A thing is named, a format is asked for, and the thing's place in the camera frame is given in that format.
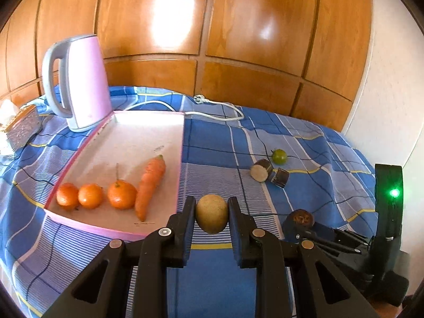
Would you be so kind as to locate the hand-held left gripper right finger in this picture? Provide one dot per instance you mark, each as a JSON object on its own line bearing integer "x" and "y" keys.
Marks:
{"x": 233, "y": 232}

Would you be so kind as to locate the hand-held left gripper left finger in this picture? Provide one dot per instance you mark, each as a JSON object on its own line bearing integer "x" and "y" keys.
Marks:
{"x": 190, "y": 225}

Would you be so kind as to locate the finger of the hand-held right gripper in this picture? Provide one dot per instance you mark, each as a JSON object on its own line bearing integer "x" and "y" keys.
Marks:
{"x": 347, "y": 237}
{"x": 293, "y": 233}

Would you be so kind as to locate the dark passion fruit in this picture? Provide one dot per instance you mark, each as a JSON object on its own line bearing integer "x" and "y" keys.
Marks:
{"x": 300, "y": 218}

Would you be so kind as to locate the round tan fruit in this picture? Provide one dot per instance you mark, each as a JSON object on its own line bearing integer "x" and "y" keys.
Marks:
{"x": 212, "y": 213}

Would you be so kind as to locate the orange carrot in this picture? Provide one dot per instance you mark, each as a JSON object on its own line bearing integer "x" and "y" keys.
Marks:
{"x": 149, "y": 185}

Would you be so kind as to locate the dark cut cylinder piece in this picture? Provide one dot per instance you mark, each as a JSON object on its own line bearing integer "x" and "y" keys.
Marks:
{"x": 261, "y": 171}
{"x": 281, "y": 177}

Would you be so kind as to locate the orange mandarin with stem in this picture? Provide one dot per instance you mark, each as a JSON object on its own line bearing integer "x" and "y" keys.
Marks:
{"x": 122, "y": 193}

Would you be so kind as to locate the small green fruit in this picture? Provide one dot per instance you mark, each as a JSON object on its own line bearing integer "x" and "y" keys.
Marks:
{"x": 279, "y": 156}

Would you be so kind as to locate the pink shallow box tray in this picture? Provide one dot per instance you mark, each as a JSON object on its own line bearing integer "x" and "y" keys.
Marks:
{"x": 132, "y": 139}

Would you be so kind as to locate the blue plaid tablecloth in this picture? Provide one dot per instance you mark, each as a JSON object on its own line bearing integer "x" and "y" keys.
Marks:
{"x": 232, "y": 145}

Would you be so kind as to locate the pink electric kettle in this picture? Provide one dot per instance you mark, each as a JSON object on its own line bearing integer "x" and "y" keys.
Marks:
{"x": 89, "y": 82}

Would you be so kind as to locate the silver embossed tissue box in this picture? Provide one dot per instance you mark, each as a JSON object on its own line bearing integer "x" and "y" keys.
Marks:
{"x": 23, "y": 126}

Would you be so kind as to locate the wooden wardrobe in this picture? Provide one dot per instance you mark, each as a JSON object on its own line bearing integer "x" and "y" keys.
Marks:
{"x": 232, "y": 23}

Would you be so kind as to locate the white tissue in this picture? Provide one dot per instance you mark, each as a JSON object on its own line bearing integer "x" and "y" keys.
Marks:
{"x": 8, "y": 111}

